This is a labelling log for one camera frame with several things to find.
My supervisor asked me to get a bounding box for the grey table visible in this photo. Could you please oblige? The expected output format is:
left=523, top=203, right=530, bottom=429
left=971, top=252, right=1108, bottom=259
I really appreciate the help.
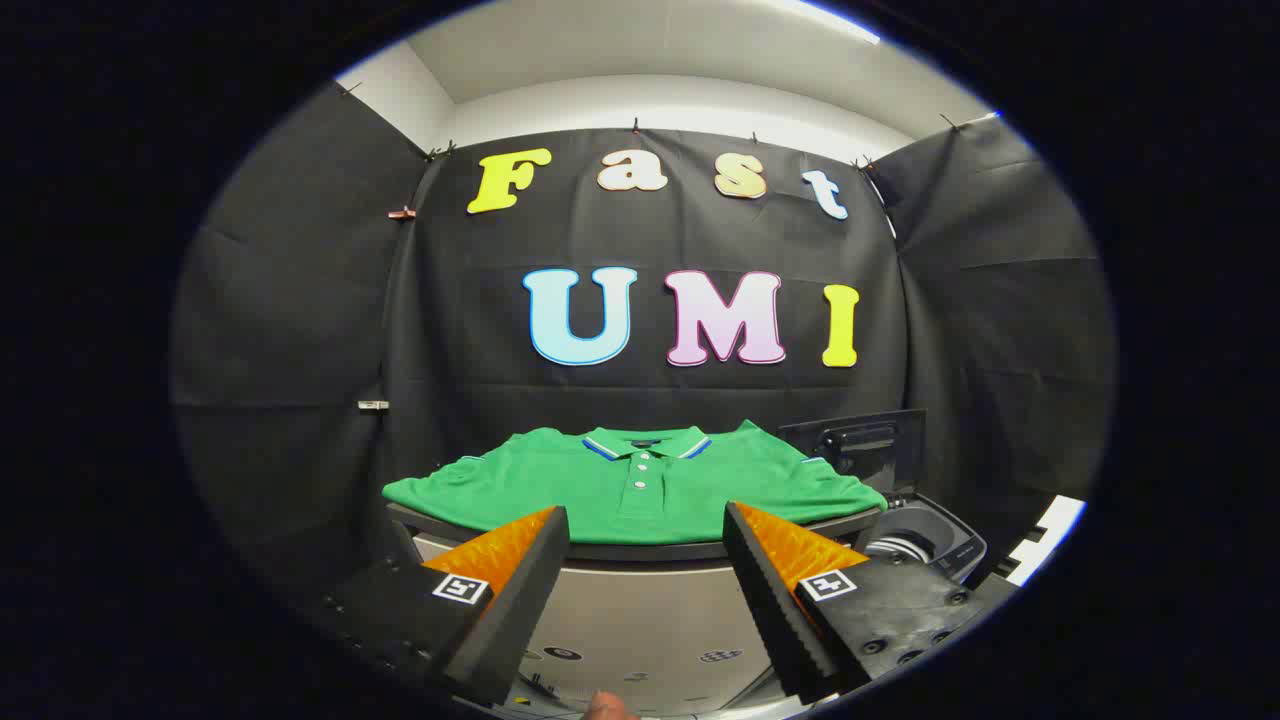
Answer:
left=385, top=500, right=886, bottom=713

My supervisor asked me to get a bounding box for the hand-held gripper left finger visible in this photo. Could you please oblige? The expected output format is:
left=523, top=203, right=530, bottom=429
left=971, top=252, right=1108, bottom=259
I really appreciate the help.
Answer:
left=322, top=505, right=571, bottom=707

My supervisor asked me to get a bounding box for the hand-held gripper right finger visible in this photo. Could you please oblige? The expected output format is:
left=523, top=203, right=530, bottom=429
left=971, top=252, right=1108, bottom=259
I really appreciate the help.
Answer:
left=722, top=500, right=1016, bottom=706

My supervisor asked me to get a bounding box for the dark washing machine lid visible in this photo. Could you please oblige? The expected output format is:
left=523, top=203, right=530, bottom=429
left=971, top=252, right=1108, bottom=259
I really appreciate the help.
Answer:
left=778, top=408, right=928, bottom=496

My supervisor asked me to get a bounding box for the green polo shirt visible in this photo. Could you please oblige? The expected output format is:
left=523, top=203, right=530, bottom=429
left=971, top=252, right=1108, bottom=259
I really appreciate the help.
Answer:
left=382, top=420, right=889, bottom=547

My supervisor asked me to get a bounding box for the grey washing machine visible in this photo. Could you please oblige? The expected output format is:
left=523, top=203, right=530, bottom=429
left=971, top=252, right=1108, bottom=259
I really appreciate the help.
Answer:
left=855, top=488, right=991, bottom=586

